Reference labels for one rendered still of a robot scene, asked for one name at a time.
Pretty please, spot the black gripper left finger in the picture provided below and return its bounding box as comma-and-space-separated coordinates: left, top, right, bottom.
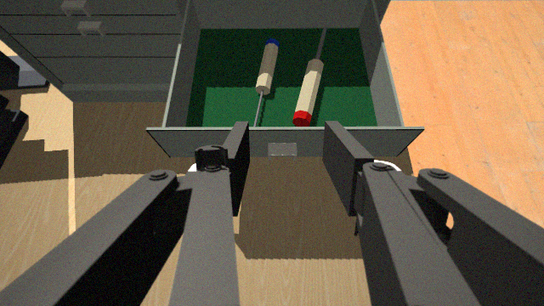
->
0, 122, 250, 306

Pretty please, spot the beige screwdriver with blue band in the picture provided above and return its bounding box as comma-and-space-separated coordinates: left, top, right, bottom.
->
254, 38, 280, 127

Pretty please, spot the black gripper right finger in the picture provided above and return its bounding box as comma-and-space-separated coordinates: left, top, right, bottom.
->
322, 121, 544, 306

